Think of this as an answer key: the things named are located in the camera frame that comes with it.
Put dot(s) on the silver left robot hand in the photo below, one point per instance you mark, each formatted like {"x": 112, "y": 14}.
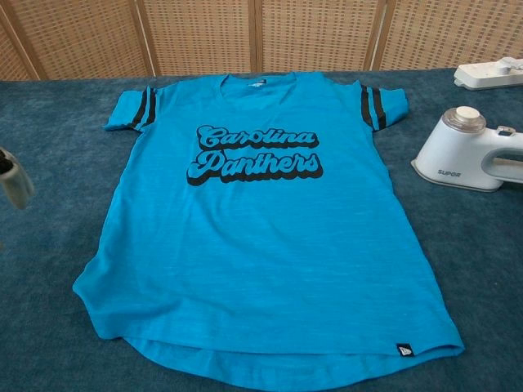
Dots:
{"x": 16, "y": 183}

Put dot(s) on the woven rattan folding screen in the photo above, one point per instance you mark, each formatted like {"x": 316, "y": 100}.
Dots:
{"x": 204, "y": 36}

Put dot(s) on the dark blue carpeted table surface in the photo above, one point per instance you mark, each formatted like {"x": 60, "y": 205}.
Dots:
{"x": 49, "y": 134}

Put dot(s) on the white handheld garment steamer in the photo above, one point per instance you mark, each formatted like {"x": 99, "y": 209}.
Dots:
{"x": 453, "y": 155}

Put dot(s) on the white power strip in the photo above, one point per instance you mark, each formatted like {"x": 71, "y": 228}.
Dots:
{"x": 478, "y": 77}

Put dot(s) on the blue Carolina Panthers T-shirt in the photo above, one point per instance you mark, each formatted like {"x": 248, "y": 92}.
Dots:
{"x": 253, "y": 253}

